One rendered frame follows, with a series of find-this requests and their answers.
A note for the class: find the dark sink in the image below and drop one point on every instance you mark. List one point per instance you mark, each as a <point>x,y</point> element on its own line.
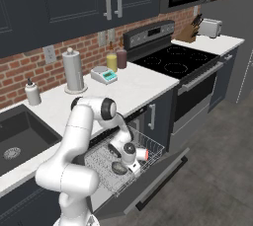
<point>23,134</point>

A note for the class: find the dark grey bowl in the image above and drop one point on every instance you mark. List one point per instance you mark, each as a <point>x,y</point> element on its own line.
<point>119,168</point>

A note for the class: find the black stove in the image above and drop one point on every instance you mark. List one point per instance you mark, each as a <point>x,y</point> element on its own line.
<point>174,62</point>

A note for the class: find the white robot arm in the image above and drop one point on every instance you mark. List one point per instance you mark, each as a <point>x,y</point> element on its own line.
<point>77,131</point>

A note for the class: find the dark red bottle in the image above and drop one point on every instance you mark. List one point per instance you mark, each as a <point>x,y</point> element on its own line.
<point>122,59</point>

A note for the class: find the yellow bottle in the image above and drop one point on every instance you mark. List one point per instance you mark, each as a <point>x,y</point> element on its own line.
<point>112,62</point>

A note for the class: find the grey wall outlet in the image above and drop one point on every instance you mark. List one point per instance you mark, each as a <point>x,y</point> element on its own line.
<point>49,54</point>
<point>112,35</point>
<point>102,38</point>

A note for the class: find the white kitchen scale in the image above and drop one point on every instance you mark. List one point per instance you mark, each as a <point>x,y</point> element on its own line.
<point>103,74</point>

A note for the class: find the paper towel roll on holder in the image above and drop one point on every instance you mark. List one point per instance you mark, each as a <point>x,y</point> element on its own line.
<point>73,68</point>

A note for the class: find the white soap dispenser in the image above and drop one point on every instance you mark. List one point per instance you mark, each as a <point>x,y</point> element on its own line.
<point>32,94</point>

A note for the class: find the grey dishwasher door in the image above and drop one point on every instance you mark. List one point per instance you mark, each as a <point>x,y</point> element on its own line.
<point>148,184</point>

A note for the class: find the wooden knife block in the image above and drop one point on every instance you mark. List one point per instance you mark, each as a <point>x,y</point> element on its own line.
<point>187,33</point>

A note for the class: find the dark lower cupboard run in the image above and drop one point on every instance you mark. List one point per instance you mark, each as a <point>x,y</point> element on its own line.
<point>224,78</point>

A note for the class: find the dark cupboard door under sink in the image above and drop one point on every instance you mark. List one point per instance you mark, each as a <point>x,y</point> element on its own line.
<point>23,207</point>

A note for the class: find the white cup with red inside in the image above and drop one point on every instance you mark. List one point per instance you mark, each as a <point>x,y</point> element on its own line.
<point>141,154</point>

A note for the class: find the white toaster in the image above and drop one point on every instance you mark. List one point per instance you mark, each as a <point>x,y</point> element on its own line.
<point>209,27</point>

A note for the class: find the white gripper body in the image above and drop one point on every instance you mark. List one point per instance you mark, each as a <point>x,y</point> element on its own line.
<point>135,169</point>

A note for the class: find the dark lower cupboard door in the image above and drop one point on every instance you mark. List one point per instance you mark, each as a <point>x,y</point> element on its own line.
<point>163,118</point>

